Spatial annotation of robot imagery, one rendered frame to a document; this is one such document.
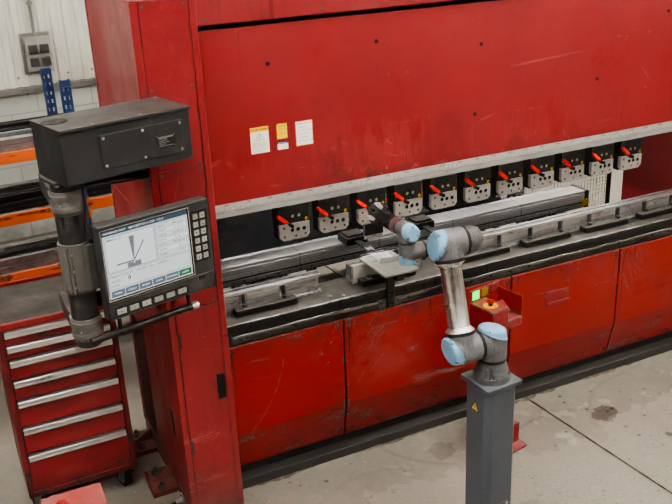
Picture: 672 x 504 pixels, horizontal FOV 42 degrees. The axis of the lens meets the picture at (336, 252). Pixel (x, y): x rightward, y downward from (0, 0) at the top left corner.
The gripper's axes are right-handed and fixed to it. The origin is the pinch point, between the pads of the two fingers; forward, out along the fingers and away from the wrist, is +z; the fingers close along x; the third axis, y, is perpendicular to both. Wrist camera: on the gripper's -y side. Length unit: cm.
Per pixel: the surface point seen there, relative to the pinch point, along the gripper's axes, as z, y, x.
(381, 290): 1.0, 31.0, -29.1
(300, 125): 12, -47, 13
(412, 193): 11.9, 22.9, 18.0
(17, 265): 165, -74, -134
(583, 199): 40, 146, 75
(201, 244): -35, -78, -48
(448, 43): 12, -6, 84
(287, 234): 11.4, -22.9, -30.3
